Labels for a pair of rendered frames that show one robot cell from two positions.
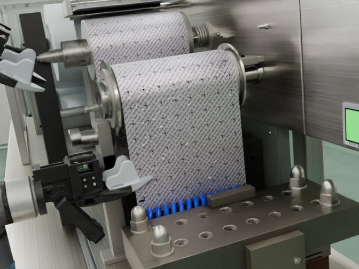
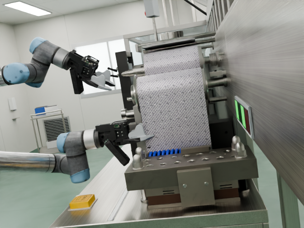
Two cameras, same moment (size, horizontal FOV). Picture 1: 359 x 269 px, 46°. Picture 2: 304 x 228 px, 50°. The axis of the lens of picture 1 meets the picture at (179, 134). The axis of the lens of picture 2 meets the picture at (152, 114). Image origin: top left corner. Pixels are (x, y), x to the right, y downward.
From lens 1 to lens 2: 0.54 m
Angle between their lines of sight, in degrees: 28
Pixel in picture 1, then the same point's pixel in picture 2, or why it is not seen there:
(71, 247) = not seen: hidden behind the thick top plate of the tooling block
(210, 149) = (187, 123)
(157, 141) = (157, 116)
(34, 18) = (122, 54)
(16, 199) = (87, 138)
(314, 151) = not seen: hidden behind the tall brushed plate
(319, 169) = not seen: hidden behind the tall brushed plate
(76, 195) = (112, 139)
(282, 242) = (196, 171)
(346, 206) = (246, 159)
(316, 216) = (223, 161)
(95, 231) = (123, 159)
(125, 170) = (137, 130)
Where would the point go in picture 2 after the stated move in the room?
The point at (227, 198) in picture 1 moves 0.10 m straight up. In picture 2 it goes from (190, 150) to (186, 121)
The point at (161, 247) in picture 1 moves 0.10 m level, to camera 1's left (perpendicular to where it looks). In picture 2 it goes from (135, 164) to (108, 164)
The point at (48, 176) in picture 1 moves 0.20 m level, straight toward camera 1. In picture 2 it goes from (102, 129) to (83, 142)
